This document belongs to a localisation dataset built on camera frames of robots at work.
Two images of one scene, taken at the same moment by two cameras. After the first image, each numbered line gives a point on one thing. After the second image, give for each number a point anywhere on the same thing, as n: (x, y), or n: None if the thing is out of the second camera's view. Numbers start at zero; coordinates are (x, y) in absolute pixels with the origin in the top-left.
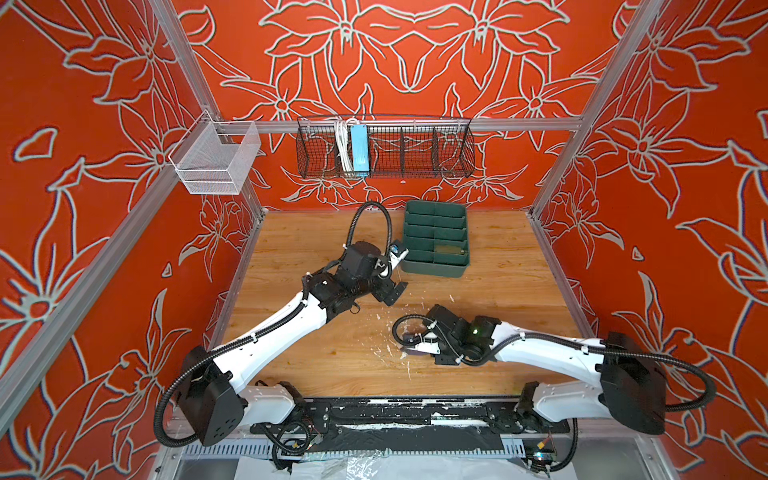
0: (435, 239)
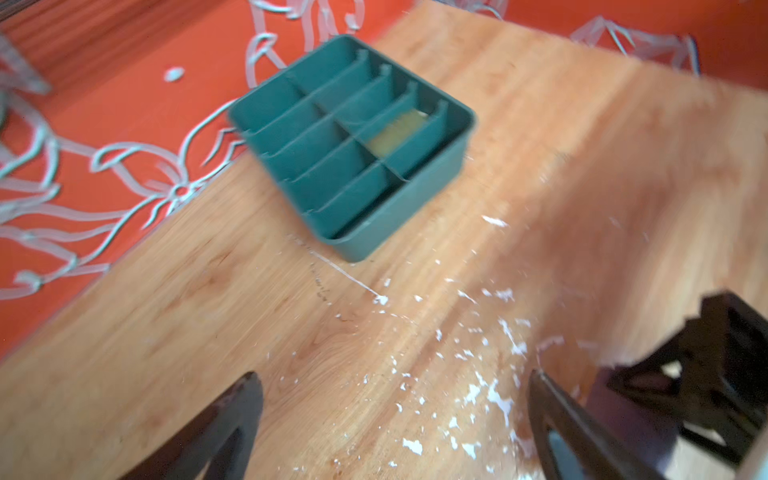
0: (359, 142)
